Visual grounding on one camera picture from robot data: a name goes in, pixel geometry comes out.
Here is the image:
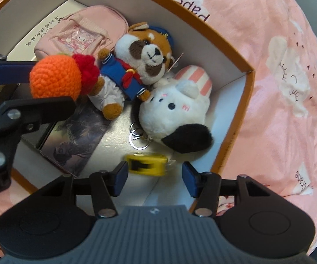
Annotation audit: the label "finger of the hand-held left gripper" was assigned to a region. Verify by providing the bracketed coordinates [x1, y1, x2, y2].
[0, 44, 36, 84]
[0, 97, 76, 171]

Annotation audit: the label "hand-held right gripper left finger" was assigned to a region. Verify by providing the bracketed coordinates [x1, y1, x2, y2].
[39, 161, 129, 218]

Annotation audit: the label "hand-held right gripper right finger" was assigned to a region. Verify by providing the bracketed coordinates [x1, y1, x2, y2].
[182, 161, 273, 217]

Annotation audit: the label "yellow toy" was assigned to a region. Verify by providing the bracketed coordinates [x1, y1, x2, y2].
[125, 152, 175, 177]

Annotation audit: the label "orange crochet fruit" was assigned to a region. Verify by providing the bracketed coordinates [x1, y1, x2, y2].
[29, 53, 101, 101]

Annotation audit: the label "dark picture book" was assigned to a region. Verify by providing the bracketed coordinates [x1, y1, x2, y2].
[39, 103, 111, 178]

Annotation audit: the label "white box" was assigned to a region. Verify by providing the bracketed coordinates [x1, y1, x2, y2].
[6, 0, 89, 61]

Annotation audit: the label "white plush with striped hat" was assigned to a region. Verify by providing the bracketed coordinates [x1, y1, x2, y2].
[137, 64, 214, 154]

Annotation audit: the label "pink mini backpack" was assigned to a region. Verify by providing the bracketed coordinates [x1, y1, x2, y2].
[33, 5, 128, 61]

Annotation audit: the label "sailor dog plush toy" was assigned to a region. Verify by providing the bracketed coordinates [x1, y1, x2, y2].
[87, 23, 184, 121]

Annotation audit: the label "orange cardboard box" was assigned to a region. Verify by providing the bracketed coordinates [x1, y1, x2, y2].
[0, 0, 256, 212]

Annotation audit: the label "silver key rings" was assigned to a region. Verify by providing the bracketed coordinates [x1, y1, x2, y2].
[128, 122, 152, 151]

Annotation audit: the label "pink printed blanket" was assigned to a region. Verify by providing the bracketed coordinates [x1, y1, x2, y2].
[0, 0, 317, 264]

